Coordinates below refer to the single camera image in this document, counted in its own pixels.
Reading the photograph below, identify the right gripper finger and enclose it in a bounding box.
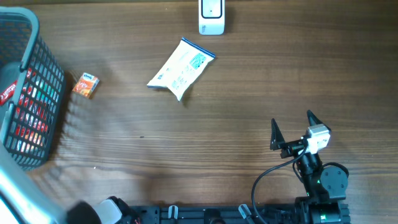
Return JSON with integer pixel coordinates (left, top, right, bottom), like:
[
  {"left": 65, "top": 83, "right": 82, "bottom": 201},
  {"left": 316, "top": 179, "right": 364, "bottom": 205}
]
[
  {"left": 307, "top": 110, "right": 331, "bottom": 131},
  {"left": 270, "top": 118, "right": 285, "bottom": 151}
]

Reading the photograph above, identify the cream snack pouch blue seal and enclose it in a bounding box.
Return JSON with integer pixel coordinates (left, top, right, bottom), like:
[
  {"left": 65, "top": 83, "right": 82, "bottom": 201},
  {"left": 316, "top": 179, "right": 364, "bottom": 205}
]
[{"left": 147, "top": 37, "right": 216, "bottom": 101}]

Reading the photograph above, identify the orange tissue pack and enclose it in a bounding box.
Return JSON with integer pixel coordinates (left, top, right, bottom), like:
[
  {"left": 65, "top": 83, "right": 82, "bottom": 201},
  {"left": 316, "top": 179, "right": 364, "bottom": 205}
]
[{"left": 72, "top": 73, "right": 100, "bottom": 98}]

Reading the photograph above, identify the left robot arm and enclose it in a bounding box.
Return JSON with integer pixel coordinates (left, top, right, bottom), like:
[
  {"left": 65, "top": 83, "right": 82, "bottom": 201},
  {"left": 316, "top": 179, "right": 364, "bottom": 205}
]
[{"left": 1, "top": 146, "right": 141, "bottom": 223}]

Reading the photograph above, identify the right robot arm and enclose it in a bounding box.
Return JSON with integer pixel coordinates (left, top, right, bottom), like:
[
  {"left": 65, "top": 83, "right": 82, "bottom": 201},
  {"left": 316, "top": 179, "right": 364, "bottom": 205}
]
[{"left": 264, "top": 110, "right": 351, "bottom": 224}]

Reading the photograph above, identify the white barcode scanner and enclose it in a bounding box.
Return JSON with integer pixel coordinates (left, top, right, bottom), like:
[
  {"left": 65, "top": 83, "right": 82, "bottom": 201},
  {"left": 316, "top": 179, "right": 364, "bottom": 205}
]
[{"left": 198, "top": 0, "right": 225, "bottom": 35}]

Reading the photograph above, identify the grey plastic shopping basket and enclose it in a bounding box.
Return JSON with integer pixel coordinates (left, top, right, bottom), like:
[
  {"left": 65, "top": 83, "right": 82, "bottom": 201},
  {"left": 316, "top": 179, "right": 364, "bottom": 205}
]
[{"left": 1, "top": 7, "right": 67, "bottom": 170}]

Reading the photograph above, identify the red candy bar wrapper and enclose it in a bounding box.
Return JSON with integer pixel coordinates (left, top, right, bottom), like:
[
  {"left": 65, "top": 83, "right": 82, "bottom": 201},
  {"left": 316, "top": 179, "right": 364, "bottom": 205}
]
[{"left": 1, "top": 69, "right": 36, "bottom": 106}]

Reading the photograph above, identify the right camera cable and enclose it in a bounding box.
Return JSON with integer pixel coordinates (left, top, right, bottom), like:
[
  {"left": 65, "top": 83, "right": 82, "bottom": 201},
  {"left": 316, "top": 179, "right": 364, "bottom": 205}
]
[{"left": 251, "top": 138, "right": 308, "bottom": 224}]

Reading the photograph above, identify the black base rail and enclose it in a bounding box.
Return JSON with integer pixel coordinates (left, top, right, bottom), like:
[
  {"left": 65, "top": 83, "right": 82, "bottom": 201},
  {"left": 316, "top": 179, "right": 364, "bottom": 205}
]
[{"left": 127, "top": 203, "right": 351, "bottom": 224}]

